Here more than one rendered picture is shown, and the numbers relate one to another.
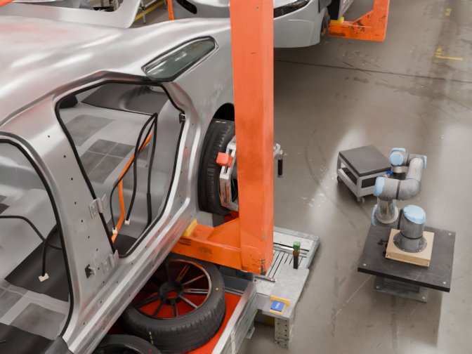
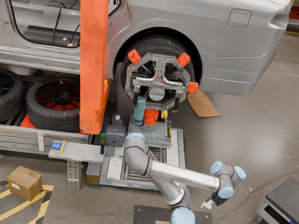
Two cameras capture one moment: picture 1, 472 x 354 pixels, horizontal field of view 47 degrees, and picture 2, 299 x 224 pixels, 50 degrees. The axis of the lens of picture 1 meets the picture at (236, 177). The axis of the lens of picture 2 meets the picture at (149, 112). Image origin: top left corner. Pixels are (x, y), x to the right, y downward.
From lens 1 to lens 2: 2.97 m
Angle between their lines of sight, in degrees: 49
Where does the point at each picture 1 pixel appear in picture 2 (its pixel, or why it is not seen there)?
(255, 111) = not seen: outside the picture
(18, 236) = (53, 17)
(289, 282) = (85, 151)
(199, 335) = (35, 120)
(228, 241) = not seen: hidden behind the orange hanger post
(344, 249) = not seen: hidden behind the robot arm
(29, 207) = (74, 14)
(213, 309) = (46, 114)
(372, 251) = (159, 214)
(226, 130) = (159, 45)
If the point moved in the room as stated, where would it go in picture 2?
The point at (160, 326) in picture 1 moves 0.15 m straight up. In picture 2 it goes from (28, 95) to (27, 82)
